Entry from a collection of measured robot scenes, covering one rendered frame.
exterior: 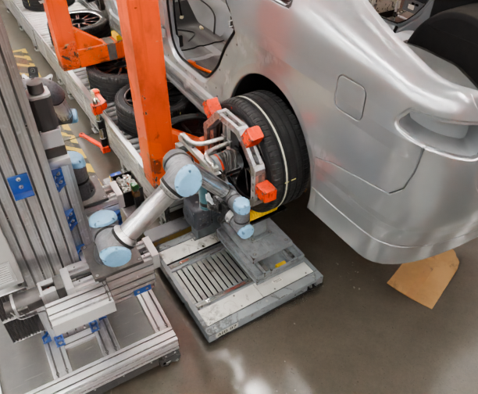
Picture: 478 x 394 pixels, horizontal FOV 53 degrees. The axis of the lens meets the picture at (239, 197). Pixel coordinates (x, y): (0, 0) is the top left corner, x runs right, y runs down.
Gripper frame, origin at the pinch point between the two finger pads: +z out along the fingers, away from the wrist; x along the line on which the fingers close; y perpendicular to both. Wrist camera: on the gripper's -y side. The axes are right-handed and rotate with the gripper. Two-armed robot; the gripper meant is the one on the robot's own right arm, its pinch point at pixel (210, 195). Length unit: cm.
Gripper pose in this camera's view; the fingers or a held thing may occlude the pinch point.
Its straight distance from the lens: 243.7
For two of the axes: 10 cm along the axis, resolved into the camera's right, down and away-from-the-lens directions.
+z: -5.3, -5.5, 6.5
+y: 0.0, -7.6, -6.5
